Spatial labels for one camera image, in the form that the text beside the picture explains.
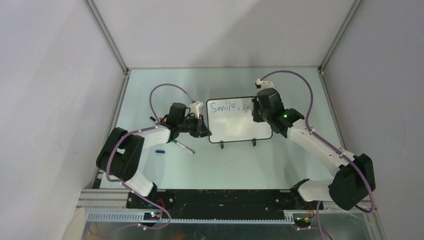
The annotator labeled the purple cable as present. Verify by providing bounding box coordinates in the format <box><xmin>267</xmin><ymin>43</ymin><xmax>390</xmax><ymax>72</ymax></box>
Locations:
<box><xmin>259</xmin><ymin>70</ymin><xmax>378</xmax><ymax>240</ymax></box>
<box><xmin>105</xmin><ymin>83</ymin><xmax>195</xmax><ymax>231</ymax></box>

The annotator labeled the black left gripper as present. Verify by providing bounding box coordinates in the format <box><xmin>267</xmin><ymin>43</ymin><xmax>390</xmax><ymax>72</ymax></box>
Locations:
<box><xmin>177</xmin><ymin>113</ymin><xmax>212</xmax><ymax>138</ymax></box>

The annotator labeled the small black framed whiteboard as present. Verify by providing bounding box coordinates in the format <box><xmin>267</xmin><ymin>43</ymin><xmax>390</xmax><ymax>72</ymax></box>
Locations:
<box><xmin>206</xmin><ymin>96</ymin><xmax>273</xmax><ymax>144</ymax></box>

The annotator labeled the black capped whiteboard marker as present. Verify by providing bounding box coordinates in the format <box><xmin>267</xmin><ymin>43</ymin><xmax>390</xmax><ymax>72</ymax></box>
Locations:
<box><xmin>149</xmin><ymin>116</ymin><xmax>157</xmax><ymax>123</ymax></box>

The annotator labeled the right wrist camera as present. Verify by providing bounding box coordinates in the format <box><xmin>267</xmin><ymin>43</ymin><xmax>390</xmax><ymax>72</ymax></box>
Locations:
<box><xmin>255</xmin><ymin>78</ymin><xmax>274</xmax><ymax>90</ymax></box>

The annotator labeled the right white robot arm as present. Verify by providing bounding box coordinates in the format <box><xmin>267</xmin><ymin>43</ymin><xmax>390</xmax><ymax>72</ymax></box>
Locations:
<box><xmin>251</xmin><ymin>88</ymin><xmax>376</xmax><ymax>211</ymax></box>

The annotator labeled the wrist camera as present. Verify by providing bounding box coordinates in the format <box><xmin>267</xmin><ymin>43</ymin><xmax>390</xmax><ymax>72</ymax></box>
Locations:
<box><xmin>189</xmin><ymin>101</ymin><xmax>204</xmax><ymax>119</ymax></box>
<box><xmin>255</xmin><ymin>78</ymin><xmax>274</xmax><ymax>90</ymax></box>

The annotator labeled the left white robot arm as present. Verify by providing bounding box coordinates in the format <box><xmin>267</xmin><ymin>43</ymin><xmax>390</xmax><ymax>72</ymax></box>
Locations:
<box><xmin>96</xmin><ymin>101</ymin><xmax>212</xmax><ymax>208</ymax></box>

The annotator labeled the green capped whiteboard marker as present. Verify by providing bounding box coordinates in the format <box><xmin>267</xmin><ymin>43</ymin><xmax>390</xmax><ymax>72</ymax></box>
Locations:
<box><xmin>172</xmin><ymin>139</ymin><xmax>195</xmax><ymax>154</ymax></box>

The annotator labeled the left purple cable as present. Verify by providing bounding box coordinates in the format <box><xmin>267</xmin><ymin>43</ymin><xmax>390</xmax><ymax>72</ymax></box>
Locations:
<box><xmin>105</xmin><ymin>83</ymin><xmax>195</xmax><ymax>231</ymax></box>

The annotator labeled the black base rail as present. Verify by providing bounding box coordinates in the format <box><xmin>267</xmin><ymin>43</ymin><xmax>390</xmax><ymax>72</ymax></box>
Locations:
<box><xmin>127</xmin><ymin>188</ymin><xmax>324</xmax><ymax>221</ymax></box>

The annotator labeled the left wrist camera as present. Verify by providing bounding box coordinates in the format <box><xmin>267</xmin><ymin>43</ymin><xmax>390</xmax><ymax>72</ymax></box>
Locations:
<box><xmin>189</xmin><ymin>101</ymin><xmax>204</xmax><ymax>119</ymax></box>

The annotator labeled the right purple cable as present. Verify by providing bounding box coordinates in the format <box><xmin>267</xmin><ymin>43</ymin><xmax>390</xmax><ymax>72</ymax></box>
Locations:
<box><xmin>259</xmin><ymin>70</ymin><xmax>378</xmax><ymax>240</ymax></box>

